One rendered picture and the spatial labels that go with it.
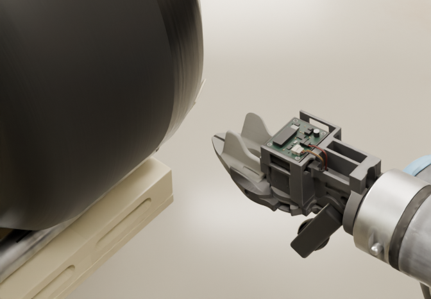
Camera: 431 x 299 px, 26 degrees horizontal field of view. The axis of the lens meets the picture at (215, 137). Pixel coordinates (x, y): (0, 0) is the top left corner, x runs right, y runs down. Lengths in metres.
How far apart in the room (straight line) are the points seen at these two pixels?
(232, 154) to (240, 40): 1.94
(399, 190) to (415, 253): 0.06
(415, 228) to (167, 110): 0.36
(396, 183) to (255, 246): 1.50
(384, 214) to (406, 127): 1.83
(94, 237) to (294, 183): 0.46
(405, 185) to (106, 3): 0.36
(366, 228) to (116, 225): 0.57
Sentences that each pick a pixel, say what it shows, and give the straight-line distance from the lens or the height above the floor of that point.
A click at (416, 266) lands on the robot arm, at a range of 0.91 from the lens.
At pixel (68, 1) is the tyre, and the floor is 1.33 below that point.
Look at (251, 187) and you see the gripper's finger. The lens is 1.00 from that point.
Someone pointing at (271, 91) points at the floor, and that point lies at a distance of 2.79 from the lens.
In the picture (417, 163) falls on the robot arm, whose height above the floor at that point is 1.13.
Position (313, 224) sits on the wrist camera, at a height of 1.14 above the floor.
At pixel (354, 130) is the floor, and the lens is 2.70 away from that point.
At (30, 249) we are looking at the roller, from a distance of 1.29.
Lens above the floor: 1.92
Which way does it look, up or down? 46 degrees down
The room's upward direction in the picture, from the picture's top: straight up
